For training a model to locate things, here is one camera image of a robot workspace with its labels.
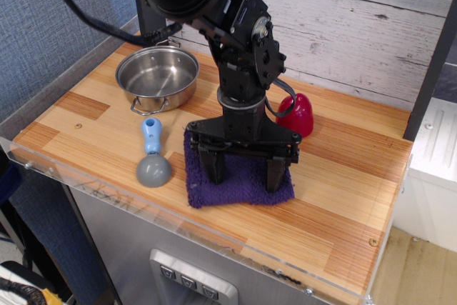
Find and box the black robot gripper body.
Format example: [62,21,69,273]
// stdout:
[187,101,301,165]

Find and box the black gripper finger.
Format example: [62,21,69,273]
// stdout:
[266,157,286,191]
[199,150,226,184]

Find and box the dark purple terry cloth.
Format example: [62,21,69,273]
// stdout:
[184,131,294,209]

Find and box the red plastic dome cup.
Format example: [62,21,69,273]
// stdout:
[276,93,314,138]

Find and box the small stainless steel pot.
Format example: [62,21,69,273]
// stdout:
[115,46,200,116]

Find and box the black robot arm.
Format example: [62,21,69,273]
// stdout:
[146,0,301,193]

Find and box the blue grey ice cream scoop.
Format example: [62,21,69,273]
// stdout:
[136,118,172,188]

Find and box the stainless steel cabinet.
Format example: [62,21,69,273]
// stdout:
[66,186,322,304]

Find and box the silver button control panel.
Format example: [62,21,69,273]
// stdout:
[149,249,238,304]

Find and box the white ribbed appliance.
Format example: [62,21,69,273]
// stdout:
[393,98,456,251]

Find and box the clear acrylic table guard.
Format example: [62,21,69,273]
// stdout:
[6,28,411,304]

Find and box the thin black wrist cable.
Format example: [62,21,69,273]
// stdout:
[265,79,297,119]

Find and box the black sleeved cable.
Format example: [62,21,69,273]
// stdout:
[41,0,183,48]

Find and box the left dark metal post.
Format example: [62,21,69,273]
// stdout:
[135,0,169,47]

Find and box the dark metal post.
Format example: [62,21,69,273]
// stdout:
[403,0,456,141]
[135,0,169,47]

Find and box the right dark metal post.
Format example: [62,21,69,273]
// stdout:
[403,0,456,141]

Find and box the yellow black braided cable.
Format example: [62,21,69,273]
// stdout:
[0,278,61,305]

